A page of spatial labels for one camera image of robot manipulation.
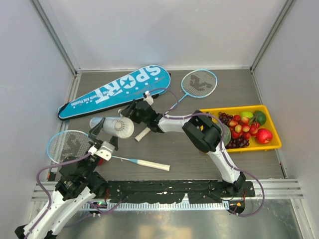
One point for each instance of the yellow-green fruit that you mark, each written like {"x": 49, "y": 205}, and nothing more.
{"x": 246, "y": 114}

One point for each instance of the white shuttlecock tube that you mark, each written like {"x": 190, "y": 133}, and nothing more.
{"x": 108, "y": 123}

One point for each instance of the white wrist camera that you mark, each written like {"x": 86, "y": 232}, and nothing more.
{"x": 104, "y": 150}
{"x": 148, "y": 98}

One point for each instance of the blue racket far right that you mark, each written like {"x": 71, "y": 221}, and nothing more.
{"x": 197, "y": 84}

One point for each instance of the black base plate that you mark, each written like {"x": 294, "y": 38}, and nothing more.
{"x": 173, "y": 191}

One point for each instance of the green netted melon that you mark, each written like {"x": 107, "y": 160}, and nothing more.
{"x": 227, "y": 134}

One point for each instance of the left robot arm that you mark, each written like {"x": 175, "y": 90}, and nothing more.
{"x": 65, "y": 200}

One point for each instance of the yellow plastic tray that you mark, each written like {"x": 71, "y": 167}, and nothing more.
{"x": 254, "y": 146}

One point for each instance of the red apple on table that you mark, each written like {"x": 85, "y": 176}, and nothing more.
{"x": 101, "y": 162}

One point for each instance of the red cherry bunch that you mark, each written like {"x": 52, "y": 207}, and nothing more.
{"x": 242, "y": 126}

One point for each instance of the blue sport racket bag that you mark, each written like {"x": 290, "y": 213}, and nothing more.
{"x": 119, "y": 92}

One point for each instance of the green lime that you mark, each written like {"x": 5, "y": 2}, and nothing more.
{"x": 260, "y": 117}

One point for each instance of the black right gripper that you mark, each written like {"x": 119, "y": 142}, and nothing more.
{"x": 127, "y": 112}

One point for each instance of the blue racket near left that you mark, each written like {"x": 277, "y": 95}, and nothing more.
{"x": 77, "y": 143}

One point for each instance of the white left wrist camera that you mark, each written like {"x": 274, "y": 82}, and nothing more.
{"x": 104, "y": 150}

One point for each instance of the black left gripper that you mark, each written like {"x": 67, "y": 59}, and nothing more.
{"x": 93, "y": 134}

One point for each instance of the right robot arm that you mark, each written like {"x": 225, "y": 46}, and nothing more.
{"x": 204, "y": 134}

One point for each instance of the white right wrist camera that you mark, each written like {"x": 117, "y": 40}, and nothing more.
{"x": 148, "y": 98}

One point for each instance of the blue racket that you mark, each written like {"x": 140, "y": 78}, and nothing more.
{"x": 197, "y": 84}
{"x": 77, "y": 143}

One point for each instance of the red apple in tray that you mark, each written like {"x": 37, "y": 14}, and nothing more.
{"x": 263, "y": 136}

